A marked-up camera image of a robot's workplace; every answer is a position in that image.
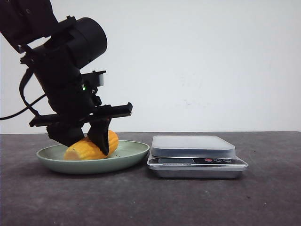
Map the yellow corn cob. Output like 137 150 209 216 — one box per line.
63 130 119 161

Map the small wrist camera box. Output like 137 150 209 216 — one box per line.
82 70 106 87

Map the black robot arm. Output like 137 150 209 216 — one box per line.
0 0 133 155

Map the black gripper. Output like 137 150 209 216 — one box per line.
20 44 132 155

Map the silver digital kitchen scale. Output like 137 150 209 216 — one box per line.
147 135 248 179

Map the light green plate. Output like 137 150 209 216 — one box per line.
36 140 150 175

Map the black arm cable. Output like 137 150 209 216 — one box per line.
0 68 47 121

